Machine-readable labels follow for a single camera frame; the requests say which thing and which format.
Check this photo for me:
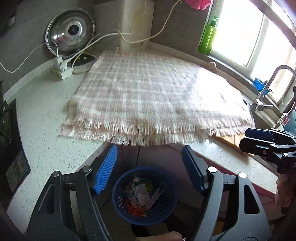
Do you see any black round dish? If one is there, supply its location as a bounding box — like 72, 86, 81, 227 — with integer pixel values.
70, 52, 99, 74

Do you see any person's right hand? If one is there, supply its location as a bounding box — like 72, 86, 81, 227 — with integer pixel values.
275, 174, 296, 215

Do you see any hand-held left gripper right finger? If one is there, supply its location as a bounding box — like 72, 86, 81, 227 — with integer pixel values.
181, 145, 271, 241

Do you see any steel faucet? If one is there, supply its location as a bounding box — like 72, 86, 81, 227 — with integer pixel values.
250, 65, 296, 112

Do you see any steel pot lid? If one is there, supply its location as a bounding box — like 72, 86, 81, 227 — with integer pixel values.
45, 8, 96, 57

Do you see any white window frame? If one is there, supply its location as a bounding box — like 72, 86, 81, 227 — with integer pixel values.
203, 0, 296, 100

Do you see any blue plastic waste basket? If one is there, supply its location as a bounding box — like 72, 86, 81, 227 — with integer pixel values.
112, 167, 178, 226

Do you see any white appliance box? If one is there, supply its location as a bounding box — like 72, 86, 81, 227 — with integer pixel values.
94, 0, 155, 52

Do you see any pink plaid fringed cloth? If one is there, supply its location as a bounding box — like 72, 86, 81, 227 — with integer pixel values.
60, 51, 255, 146

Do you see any white power strip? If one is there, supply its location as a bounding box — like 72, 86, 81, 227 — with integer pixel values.
50, 57, 74, 80

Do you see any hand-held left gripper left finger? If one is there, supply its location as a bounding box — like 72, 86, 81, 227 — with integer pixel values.
26, 145, 118, 241

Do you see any steel sink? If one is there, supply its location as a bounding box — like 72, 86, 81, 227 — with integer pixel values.
243, 98, 296, 167

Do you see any green soap pump bottle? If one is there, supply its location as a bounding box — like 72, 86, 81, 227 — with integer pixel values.
198, 16, 219, 55

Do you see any pink rag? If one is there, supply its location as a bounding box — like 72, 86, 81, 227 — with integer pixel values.
185, 0, 213, 10

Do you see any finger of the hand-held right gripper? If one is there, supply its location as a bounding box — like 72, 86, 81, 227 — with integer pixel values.
245, 128, 282, 142
239, 137, 284, 163

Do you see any red white snack packet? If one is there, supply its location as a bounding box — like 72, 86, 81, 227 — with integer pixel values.
125, 197, 147, 217

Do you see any small blue sponge basket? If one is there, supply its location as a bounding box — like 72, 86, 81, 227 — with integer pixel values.
253, 77, 271, 96

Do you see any wooden board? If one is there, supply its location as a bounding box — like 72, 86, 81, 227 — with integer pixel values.
216, 133, 255, 158

